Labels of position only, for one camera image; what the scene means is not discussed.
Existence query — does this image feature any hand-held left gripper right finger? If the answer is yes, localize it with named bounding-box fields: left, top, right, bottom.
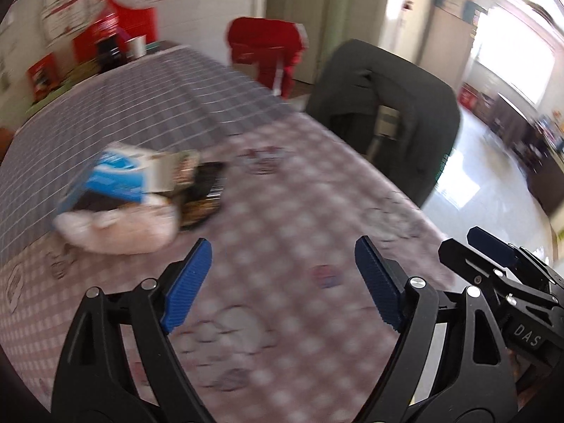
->
left=355, top=235, right=518, bottom=423

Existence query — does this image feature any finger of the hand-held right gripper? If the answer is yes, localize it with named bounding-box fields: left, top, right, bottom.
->
left=468, top=227, right=564, bottom=292
left=438, top=238, right=560, bottom=318

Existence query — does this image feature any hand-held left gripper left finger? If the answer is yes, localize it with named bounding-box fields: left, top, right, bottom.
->
left=52, top=238, right=213, bottom=423

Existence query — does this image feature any dark snack packet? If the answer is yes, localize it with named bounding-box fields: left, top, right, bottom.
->
left=178, top=161, right=229, bottom=230

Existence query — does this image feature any cardboard box with red label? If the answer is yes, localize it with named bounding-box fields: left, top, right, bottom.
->
left=57, top=141, right=201, bottom=212

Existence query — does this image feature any blue and white packet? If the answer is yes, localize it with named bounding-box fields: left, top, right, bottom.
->
left=59, top=146, right=151, bottom=210

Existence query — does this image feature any white plastic bag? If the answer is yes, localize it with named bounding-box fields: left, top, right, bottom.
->
left=55, top=200, right=179, bottom=255

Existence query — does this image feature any dark wooden furniture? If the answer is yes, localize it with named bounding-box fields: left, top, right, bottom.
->
left=458, top=84, right=564, bottom=217

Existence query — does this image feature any dark grey chair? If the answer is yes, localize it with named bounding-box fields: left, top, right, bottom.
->
left=305, top=39, right=461, bottom=210

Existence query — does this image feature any grey checked tablecloth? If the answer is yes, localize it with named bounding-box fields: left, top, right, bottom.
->
left=0, top=46, right=305, bottom=265

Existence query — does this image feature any green flat box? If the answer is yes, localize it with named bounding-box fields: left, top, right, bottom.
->
left=24, top=66, right=103, bottom=116

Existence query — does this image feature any paper cup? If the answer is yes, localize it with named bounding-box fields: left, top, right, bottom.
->
left=127, top=35, right=147, bottom=59

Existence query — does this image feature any red chair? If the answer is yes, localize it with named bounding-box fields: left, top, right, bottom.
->
left=227, top=17, right=309, bottom=100

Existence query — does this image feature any cola bottle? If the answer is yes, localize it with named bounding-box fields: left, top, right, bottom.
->
left=92, top=13, right=125, bottom=73

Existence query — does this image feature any red tent-shaped box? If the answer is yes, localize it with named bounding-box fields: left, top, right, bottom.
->
left=73, top=0, right=158, bottom=65

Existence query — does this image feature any wall picture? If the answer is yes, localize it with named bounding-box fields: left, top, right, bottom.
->
left=434, top=0, right=484, bottom=32

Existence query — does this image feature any red photo frame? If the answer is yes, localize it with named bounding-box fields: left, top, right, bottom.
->
left=27, top=53, right=61, bottom=100

